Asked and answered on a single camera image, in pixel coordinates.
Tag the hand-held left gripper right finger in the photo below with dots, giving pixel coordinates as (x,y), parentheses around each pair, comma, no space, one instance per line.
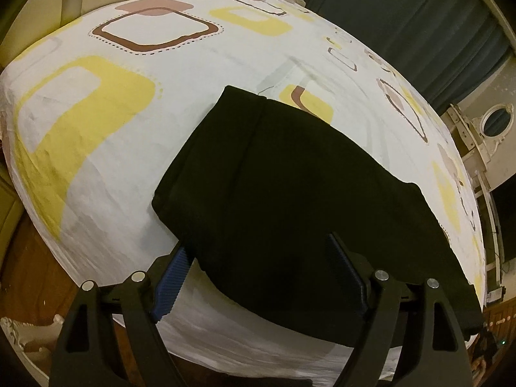
(346,274)

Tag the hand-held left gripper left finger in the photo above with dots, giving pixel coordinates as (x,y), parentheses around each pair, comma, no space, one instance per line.
(171,286)

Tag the black pants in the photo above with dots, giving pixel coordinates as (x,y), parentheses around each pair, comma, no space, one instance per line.
(282,193)

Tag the white carved furniture edge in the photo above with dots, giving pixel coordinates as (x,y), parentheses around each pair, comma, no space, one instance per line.
(28,338)

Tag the patterned white bed sheet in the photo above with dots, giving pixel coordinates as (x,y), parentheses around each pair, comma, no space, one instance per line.
(100,149)

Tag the white ornate vanity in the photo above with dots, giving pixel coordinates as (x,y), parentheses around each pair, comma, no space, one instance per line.
(463,129)

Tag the oval vanity mirror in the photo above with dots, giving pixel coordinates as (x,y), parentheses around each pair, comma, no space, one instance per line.
(496,121)

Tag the teal curtain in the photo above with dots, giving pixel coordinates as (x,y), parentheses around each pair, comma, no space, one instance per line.
(403,28)

